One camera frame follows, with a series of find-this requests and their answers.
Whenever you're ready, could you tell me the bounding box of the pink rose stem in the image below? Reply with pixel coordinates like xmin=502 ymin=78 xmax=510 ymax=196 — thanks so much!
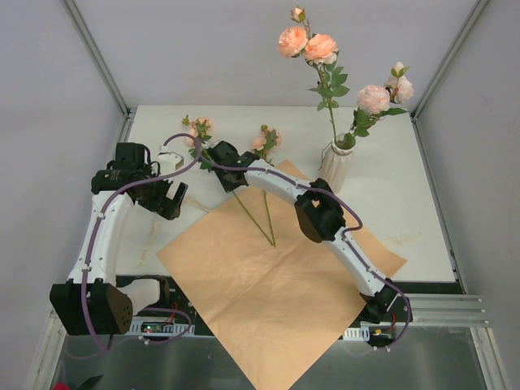
xmin=181 ymin=115 xmax=272 ymax=246
xmin=338 ymin=62 xmax=414 ymax=150
xmin=252 ymin=124 xmax=281 ymax=247
xmin=277 ymin=6 xmax=349 ymax=140

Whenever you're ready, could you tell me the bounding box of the cream ribbon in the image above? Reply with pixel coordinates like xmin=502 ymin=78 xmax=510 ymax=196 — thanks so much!
xmin=134 ymin=195 xmax=210 ymax=274

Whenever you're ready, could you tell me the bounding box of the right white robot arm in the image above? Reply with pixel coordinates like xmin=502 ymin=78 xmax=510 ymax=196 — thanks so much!
xmin=207 ymin=141 xmax=399 ymax=323

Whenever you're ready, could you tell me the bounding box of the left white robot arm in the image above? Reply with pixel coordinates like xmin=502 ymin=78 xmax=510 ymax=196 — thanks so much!
xmin=50 ymin=142 xmax=188 ymax=336

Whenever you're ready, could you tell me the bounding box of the white ribbed vase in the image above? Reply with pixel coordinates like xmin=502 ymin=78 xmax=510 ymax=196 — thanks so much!
xmin=318 ymin=134 xmax=355 ymax=193

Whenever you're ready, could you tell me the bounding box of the black object at bottom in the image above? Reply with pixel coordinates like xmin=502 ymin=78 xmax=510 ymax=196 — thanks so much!
xmin=77 ymin=375 xmax=103 ymax=390

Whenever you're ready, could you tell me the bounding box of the red object at bottom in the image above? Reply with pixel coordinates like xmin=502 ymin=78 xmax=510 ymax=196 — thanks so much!
xmin=52 ymin=382 xmax=71 ymax=390

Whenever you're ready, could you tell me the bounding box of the left aluminium frame post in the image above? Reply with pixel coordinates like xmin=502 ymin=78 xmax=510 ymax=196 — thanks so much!
xmin=61 ymin=0 xmax=132 ymax=119

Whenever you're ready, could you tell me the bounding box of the aluminium frame post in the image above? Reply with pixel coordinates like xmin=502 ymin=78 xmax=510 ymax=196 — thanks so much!
xmin=409 ymin=0 xmax=491 ymax=122
xmin=61 ymin=0 xmax=132 ymax=119

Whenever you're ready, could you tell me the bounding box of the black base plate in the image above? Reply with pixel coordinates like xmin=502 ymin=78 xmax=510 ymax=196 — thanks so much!
xmin=109 ymin=275 xmax=463 ymax=348

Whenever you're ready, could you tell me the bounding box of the left white cable duct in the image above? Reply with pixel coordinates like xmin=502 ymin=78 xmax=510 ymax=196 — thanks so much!
xmin=127 ymin=319 xmax=195 ymax=337

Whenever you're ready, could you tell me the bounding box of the white cable duct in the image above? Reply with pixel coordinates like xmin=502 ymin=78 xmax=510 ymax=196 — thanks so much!
xmin=342 ymin=327 xmax=396 ymax=342
xmin=127 ymin=319 xmax=195 ymax=337

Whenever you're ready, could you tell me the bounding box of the right white cable duct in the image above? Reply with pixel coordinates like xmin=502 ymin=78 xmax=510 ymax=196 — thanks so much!
xmin=342 ymin=327 xmax=396 ymax=342

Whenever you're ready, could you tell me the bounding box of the aluminium front rail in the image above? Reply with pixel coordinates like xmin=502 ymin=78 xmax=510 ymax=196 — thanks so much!
xmin=408 ymin=294 xmax=492 ymax=327

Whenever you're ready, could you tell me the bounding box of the right aluminium frame post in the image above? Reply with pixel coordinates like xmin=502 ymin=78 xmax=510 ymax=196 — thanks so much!
xmin=409 ymin=0 xmax=491 ymax=122

